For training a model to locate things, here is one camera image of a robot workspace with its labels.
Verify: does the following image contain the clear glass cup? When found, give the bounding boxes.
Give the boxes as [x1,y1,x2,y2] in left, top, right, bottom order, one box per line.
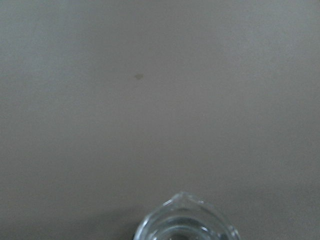
[133,191,242,240]

